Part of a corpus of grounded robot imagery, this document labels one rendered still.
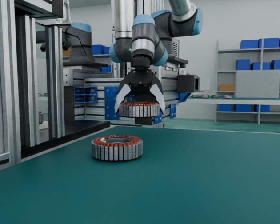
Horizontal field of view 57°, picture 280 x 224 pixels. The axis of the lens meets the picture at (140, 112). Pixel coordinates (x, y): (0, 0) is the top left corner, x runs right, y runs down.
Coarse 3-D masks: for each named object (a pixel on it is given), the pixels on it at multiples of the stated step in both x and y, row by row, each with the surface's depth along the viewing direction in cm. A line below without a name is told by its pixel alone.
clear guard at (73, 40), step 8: (40, 24) 68; (64, 32) 78; (64, 40) 87; (72, 40) 87; (40, 48) 93; (64, 48) 90; (72, 48) 90; (80, 48) 89; (40, 56) 96; (64, 56) 93; (72, 56) 92; (80, 56) 92
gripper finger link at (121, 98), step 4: (124, 84) 76; (124, 88) 75; (128, 88) 75; (120, 92) 75; (124, 92) 74; (128, 92) 74; (116, 96) 74; (120, 96) 74; (124, 96) 74; (116, 100) 74; (120, 100) 73; (124, 100) 78; (116, 104) 73; (116, 108) 73; (116, 112) 73
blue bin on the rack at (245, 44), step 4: (244, 40) 613; (248, 40) 611; (252, 40) 608; (256, 40) 606; (240, 44) 638; (244, 44) 614; (248, 44) 611; (252, 44) 609; (256, 44) 606; (240, 48) 635; (244, 48) 615
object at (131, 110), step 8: (120, 104) 71; (128, 104) 68; (136, 104) 68; (144, 104) 67; (152, 104) 68; (120, 112) 70; (128, 112) 67; (136, 112) 66; (144, 112) 67; (152, 112) 68
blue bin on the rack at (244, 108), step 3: (234, 105) 671; (237, 105) 631; (240, 105) 629; (243, 105) 628; (246, 105) 626; (249, 105) 624; (234, 108) 667; (237, 108) 632; (240, 108) 630; (243, 108) 628; (246, 108) 626; (249, 108) 624; (237, 111) 633; (240, 111) 631; (243, 111) 629; (246, 111) 627; (249, 111) 625
